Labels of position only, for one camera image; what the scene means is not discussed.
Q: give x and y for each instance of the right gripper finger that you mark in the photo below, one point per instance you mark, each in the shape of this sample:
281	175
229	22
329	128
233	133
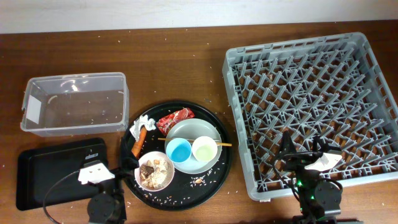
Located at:
287	145
319	146

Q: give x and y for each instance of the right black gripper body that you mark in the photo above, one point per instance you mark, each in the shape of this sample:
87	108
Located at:
306	179

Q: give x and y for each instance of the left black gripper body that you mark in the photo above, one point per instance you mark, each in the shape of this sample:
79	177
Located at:
114	188

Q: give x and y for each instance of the orange carrot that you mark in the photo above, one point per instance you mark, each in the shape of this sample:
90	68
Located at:
136	149

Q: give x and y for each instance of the pink bowl with food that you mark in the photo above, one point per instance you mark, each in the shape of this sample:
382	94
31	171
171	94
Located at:
155	171

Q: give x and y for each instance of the white tissue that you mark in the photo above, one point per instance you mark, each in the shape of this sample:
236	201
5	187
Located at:
142	122

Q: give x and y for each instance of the red snack wrapper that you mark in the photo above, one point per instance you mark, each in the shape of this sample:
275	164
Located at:
166	123

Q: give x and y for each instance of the blue cup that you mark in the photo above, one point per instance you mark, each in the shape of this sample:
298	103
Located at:
178	150

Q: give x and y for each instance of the wooden chopstick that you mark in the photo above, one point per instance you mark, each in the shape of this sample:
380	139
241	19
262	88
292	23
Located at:
191	140

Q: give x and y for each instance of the grey plate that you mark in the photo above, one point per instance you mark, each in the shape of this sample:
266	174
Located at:
191	129

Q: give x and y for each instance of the white cup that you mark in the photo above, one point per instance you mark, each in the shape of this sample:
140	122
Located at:
204	149

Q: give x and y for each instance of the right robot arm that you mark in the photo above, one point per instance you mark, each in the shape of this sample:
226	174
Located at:
319	197

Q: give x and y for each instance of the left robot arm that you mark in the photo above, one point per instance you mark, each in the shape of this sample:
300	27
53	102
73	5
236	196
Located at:
107	206

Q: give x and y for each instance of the grey dishwasher rack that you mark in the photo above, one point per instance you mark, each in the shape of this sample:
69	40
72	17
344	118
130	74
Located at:
331	87

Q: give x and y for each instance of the black round tray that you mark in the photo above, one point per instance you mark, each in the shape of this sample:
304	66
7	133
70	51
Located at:
188	189

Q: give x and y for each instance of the black rectangular tray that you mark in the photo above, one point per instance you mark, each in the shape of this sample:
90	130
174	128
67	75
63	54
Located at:
38	169

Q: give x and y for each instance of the clear plastic bin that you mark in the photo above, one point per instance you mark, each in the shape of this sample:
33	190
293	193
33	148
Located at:
68	105

